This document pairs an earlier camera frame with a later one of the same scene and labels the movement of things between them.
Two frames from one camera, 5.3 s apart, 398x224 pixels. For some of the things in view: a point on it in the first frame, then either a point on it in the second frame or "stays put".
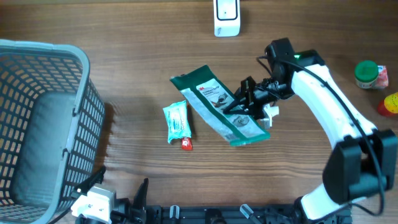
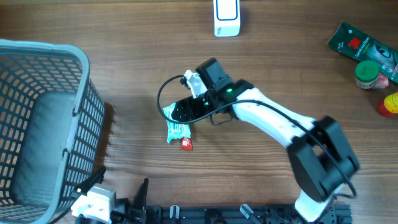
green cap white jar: [365, 73] stays put
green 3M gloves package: [208, 96] → [354, 43]
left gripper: [138, 214] stays put
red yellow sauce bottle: [389, 106] stays put
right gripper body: [260, 93] → [198, 106]
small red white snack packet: [382, 80] stays put
